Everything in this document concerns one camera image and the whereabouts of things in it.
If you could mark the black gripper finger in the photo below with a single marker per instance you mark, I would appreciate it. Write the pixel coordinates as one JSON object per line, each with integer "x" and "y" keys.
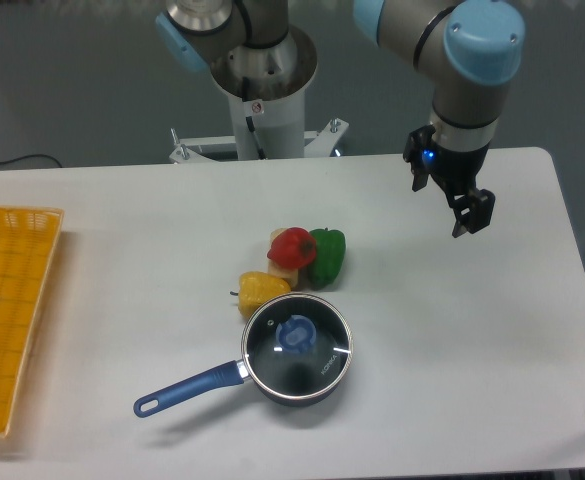
{"x": 416, "y": 152}
{"x": 473, "y": 211}

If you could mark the green bell pepper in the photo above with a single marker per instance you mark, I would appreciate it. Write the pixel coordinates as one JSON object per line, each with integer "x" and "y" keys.
{"x": 330, "y": 254}

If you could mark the yellow bell pepper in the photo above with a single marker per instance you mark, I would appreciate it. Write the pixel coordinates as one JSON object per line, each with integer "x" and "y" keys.
{"x": 256, "y": 288}

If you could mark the glass lid with blue knob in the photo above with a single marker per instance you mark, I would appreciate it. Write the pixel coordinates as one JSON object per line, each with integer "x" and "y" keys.
{"x": 297, "y": 348}

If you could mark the red bell pepper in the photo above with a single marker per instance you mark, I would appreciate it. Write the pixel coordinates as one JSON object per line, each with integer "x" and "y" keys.
{"x": 294, "y": 248}

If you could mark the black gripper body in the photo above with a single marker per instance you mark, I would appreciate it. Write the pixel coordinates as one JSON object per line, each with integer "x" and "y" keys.
{"x": 455, "y": 172}

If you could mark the blue handled saucepan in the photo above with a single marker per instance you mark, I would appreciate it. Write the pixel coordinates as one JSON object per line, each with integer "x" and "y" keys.
{"x": 229, "y": 374}

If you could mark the yellow woven basket tray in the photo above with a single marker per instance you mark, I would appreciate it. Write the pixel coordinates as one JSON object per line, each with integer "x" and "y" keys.
{"x": 28, "y": 241}

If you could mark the beige bread piece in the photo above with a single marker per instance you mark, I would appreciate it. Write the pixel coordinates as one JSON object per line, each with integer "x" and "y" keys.
{"x": 291, "y": 276}

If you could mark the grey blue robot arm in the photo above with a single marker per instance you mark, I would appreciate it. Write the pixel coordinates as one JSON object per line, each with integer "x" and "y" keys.
{"x": 470, "y": 50}

